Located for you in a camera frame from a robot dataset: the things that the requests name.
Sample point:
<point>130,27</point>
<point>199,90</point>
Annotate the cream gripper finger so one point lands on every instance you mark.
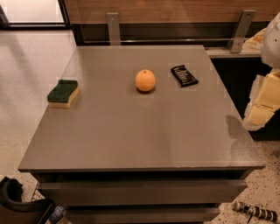
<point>259,116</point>
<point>268,95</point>

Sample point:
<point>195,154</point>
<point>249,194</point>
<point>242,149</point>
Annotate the black rxbar chocolate wrapper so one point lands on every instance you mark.
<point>183,76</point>

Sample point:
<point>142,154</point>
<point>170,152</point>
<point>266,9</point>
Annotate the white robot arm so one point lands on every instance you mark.
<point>270,55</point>

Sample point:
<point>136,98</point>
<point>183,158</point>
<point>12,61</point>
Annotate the green and yellow sponge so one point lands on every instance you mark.
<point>63,94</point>

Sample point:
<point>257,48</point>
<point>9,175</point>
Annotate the grey cabinet upper drawer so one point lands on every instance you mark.
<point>138,193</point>

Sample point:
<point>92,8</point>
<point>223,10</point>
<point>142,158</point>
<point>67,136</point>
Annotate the grey cabinet drawer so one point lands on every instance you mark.
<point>144,215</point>
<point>138,193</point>

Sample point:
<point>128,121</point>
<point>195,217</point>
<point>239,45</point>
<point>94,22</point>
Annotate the black and white striped tool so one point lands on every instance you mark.
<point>260,213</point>

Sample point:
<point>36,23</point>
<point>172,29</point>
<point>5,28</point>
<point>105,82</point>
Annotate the orange fruit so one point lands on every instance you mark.
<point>145,80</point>

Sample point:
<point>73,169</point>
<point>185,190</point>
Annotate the grey cabinet lower drawer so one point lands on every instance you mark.
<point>144,215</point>

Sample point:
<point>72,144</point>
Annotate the blue object on floor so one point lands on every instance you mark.
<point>57,214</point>

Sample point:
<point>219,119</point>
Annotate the black chair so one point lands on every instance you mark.
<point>14,211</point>

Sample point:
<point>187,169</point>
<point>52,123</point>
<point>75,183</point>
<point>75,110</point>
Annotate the right metal bracket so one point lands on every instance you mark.
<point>235,43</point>

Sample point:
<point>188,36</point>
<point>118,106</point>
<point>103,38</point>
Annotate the metal bracket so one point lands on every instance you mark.
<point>235,43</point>
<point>113,28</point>

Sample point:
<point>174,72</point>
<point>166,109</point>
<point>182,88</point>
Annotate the left metal bracket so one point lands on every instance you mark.
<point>113,28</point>

